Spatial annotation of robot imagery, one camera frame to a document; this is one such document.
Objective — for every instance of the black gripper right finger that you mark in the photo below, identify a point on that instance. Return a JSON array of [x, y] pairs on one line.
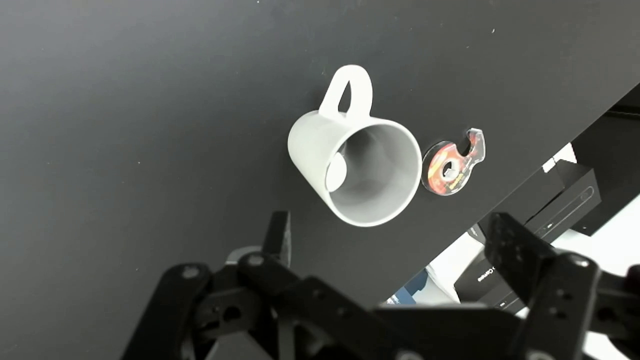
[[567, 300]]

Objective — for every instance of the white ceramic mug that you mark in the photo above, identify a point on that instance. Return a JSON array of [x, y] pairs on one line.
[[313, 142]]

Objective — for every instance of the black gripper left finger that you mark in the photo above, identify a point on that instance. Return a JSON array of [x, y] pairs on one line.
[[267, 306]]

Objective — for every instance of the black slotted metal bracket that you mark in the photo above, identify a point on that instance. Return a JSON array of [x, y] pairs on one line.
[[567, 193]]

